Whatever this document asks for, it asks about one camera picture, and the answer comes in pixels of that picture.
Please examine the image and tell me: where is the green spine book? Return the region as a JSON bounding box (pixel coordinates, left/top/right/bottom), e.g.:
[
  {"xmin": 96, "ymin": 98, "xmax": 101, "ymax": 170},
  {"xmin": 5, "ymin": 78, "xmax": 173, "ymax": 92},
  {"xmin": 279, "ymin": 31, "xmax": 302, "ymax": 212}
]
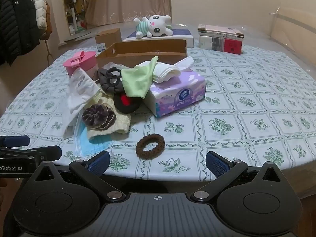
[{"xmin": 199, "ymin": 34, "xmax": 244, "ymax": 41}]

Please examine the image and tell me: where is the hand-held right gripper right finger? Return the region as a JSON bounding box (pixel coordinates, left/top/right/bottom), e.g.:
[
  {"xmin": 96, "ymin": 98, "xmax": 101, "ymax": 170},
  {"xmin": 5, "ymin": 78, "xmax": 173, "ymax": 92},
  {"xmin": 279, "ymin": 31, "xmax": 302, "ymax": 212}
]
[{"xmin": 190, "ymin": 150, "xmax": 287, "ymax": 201}]

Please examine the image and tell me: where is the pink lidded cup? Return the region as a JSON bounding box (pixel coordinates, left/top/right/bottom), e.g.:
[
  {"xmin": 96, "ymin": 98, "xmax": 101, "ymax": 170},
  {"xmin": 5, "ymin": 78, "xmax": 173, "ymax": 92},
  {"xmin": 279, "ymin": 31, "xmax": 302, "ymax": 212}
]
[{"xmin": 63, "ymin": 51, "xmax": 97, "ymax": 78}]

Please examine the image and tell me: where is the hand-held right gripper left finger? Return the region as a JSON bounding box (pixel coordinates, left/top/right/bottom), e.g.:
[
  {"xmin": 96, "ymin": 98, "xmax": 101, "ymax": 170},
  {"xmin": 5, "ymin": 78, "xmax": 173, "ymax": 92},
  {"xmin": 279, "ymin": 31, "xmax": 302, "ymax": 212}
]
[{"xmin": 29, "ymin": 151, "xmax": 126, "ymax": 201}]

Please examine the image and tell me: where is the cream knit cloth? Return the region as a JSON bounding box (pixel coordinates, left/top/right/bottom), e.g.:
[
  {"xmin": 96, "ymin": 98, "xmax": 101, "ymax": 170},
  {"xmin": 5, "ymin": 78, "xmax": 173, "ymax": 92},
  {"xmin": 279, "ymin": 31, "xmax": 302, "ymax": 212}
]
[{"xmin": 83, "ymin": 91, "xmax": 132, "ymax": 144}]

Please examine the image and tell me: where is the small closed cardboard box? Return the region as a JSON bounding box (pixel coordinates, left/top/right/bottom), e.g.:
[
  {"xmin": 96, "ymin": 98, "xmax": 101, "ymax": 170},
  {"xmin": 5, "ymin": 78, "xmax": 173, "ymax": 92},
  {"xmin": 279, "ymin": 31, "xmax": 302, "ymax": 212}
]
[{"xmin": 95, "ymin": 28, "xmax": 122, "ymax": 52}]

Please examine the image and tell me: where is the blue face mask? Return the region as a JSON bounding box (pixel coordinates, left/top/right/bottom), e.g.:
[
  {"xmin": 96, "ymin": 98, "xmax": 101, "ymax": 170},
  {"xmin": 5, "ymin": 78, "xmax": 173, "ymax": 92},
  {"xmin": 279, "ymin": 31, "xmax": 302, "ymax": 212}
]
[{"xmin": 74, "ymin": 115, "xmax": 116, "ymax": 157}]

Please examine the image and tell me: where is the dark velvet scrunchie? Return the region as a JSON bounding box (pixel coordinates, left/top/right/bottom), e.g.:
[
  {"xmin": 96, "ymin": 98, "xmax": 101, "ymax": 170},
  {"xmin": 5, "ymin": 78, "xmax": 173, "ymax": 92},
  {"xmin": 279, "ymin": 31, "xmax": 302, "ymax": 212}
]
[{"xmin": 82, "ymin": 104, "xmax": 116, "ymax": 130}]

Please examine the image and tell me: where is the purple tissue pack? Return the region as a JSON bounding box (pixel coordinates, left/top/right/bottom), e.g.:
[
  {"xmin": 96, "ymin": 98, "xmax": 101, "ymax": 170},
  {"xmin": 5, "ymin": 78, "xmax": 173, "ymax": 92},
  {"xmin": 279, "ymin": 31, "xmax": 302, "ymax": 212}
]
[{"xmin": 147, "ymin": 56, "xmax": 206, "ymax": 118}]

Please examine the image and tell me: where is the beige curtain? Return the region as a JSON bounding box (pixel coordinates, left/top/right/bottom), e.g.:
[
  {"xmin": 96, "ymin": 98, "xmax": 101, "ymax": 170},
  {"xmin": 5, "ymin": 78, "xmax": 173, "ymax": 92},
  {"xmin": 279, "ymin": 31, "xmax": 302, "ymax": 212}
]
[{"xmin": 83, "ymin": 0, "xmax": 172, "ymax": 29}]

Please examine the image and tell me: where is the black puffer jacket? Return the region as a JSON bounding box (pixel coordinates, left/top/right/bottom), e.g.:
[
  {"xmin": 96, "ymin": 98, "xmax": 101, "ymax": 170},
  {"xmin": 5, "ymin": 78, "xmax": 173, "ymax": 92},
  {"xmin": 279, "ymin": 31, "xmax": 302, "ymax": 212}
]
[{"xmin": 0, "ymin": 0, "xmax": 16, "ymax": 66}]

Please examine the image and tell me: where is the white cloth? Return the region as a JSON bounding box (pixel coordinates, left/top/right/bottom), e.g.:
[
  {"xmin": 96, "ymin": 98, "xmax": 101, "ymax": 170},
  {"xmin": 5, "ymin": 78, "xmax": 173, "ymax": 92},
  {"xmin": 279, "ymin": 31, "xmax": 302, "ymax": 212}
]
[{"xmin": 100, "ymin": 61, "xmax": 130, "ymax": 72}]

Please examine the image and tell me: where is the white puffer jacket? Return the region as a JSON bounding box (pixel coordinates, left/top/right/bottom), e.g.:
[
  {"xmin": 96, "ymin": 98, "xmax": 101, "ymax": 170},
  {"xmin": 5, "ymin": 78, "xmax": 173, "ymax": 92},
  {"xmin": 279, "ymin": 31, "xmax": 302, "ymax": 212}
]
[{"xmin": 26, "ymin": 0, "xmax": 48, "ymax": 30}]

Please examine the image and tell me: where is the light green cloth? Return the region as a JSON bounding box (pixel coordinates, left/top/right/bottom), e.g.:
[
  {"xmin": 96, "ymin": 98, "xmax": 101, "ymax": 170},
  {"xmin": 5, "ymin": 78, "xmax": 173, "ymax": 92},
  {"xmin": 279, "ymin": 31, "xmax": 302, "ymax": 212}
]
[{"xmin": 121, "ymin": 56, "xmax": 159, "ymax": 99}]

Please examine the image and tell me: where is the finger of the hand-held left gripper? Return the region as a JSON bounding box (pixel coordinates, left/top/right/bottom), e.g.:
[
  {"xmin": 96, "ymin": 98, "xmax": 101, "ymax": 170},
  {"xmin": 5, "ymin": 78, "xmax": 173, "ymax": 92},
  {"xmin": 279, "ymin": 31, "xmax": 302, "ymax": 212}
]
[
  {"xmin": 0, "ymin": 135, "xmax": 30, "ymax": 149},
  {"xmin": 0, "ymin": 145, "xmax": 62, "ymax": 165}
]

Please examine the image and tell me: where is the white paper towel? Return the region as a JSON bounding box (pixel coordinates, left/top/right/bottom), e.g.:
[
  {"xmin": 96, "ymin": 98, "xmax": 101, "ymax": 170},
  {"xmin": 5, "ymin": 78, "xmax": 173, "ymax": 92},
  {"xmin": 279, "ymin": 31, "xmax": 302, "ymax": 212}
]
[{"xmin": 134, "ymin": 60, "xmax": 182, "ymax": 83}]

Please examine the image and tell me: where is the brown jacket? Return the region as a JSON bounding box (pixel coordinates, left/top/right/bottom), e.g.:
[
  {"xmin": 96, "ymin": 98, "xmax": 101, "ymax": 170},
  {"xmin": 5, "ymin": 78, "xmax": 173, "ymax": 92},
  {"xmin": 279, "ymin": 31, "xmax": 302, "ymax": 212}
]
[{"xmin": 44, "ymin": 4, "xmax": 53, "ymax": 37}]

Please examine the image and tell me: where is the white plush bunny toy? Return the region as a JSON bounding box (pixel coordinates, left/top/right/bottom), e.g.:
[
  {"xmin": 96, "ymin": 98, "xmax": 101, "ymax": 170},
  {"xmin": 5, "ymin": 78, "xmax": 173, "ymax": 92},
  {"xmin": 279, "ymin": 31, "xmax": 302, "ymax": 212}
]
[{"xmin": 133, "ymin": 15, "xmax": 173, "ymax": 39}]

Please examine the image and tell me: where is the black round pad red mark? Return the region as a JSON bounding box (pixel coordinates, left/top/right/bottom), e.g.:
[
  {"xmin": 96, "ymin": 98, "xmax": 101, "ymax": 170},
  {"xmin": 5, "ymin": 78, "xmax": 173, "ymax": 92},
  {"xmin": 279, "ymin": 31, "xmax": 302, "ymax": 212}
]
[{"xmin": 113, "ymin": 92, "xmax": 147, "ymax": 114}]

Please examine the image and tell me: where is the white flat box blue top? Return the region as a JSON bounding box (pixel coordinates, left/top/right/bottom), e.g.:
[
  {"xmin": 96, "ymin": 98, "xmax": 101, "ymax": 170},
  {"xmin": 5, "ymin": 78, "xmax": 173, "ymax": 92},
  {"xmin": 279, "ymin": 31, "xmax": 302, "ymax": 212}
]
[{"xmin": 123, "ymin": 27, "xmax": 194, "ymax": 47}]

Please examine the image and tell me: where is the cardboard tray box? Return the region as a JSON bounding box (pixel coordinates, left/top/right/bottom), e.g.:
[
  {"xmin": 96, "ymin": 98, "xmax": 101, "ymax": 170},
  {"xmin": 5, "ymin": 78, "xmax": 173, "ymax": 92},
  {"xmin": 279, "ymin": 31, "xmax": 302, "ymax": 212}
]
[{"xmin": 96, "ymin": 39, "xmax": 187, "ymax": 69}]

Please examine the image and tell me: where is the white spine book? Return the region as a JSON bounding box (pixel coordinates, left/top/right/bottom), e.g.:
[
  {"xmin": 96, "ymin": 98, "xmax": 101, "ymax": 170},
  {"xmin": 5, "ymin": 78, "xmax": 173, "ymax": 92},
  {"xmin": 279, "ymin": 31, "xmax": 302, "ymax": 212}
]
[{"xmin": 199, "ymin": 32, "xmax": 244, "ymax": 39}]

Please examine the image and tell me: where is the white face mask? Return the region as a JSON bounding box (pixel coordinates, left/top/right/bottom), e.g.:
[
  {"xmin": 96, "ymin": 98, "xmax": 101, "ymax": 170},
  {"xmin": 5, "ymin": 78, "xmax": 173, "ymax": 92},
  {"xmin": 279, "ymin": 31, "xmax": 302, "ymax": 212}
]
[{"xmin": 62, "ymin": 68, "xmax": 100, "ymax": 139}]

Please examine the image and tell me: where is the thick white red book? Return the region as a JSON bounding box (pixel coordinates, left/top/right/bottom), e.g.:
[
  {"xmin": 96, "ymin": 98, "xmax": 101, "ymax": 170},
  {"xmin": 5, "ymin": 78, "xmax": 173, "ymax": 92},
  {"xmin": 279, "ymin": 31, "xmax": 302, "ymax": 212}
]
[{"xmin": 199, "ymin": 35, "xmax": 242, "ymax": 55}]

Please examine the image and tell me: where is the brown scrunchie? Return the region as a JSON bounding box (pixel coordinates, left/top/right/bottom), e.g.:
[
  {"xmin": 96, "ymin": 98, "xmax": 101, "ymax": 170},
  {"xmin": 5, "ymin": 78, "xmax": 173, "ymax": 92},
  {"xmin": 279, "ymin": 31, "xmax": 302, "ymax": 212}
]
[{"xmin": 135, "ymin": 134, "xmax": 165, "ymax": 159}]

